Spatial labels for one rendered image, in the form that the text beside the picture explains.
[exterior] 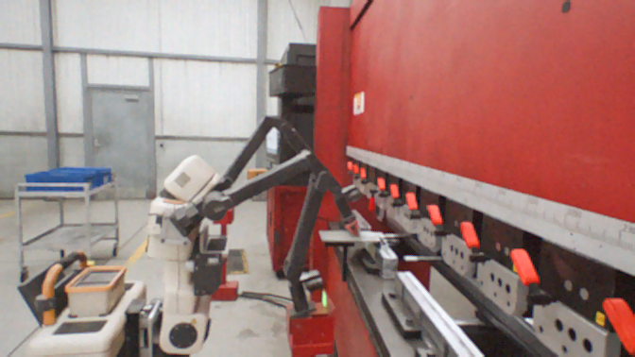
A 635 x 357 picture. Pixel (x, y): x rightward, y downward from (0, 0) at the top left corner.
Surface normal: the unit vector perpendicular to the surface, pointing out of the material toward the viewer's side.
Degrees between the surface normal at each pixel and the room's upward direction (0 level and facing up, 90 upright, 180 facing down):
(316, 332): 90
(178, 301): 90
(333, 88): 90
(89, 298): 92
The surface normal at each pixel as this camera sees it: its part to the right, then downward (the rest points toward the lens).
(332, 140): 0.07, 0.12
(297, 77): 0.33, 0.12
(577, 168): -1.00, -0.02
